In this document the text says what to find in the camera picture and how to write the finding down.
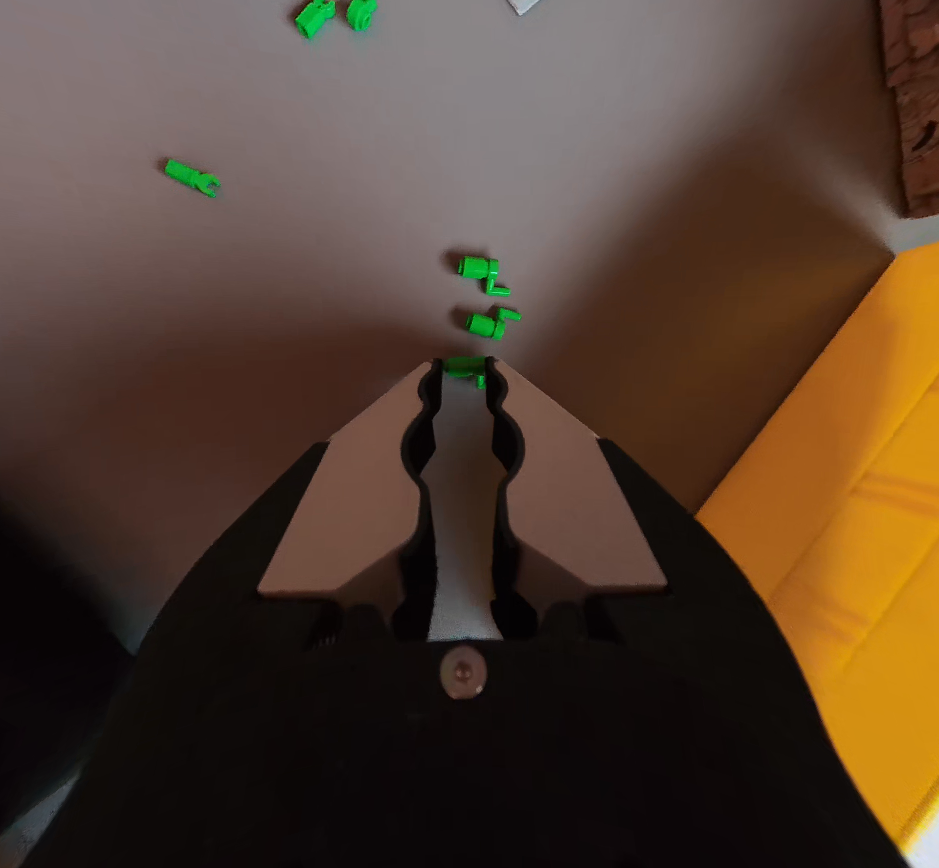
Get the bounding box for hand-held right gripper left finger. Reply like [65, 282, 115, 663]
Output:
[257, 359, 443, 641]

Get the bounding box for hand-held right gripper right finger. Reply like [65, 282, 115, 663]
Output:
[483, 358, 670, 640]

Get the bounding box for green lego parts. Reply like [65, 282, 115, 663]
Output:
[163, 0, 523, 342]

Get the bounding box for yellow plastic bin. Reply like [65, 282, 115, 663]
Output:
[695, 243, 939, 858]

